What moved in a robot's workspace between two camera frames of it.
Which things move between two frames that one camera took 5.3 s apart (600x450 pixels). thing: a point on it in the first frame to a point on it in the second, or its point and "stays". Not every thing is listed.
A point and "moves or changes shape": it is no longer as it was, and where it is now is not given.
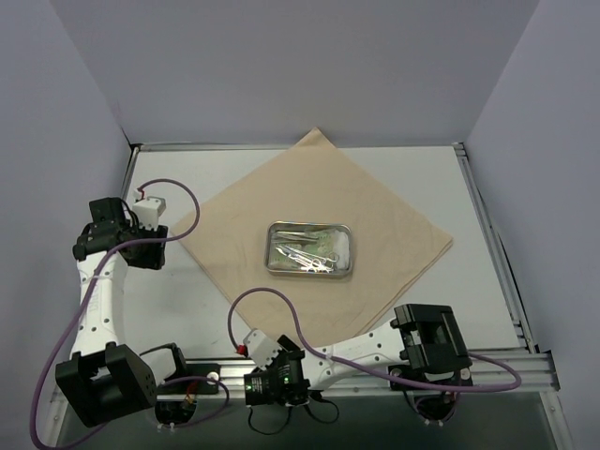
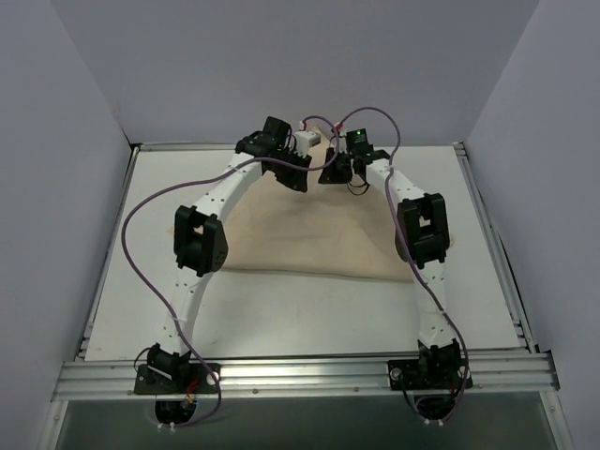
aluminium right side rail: [496, 254] stays
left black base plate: [210, 370] stays
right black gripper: [266, 389] to [337, 167]
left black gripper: [147, 253] to [291, 170]
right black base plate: [460, 377] stays
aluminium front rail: [530, 374] stays
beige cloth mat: [301, 244] moves or changes shape
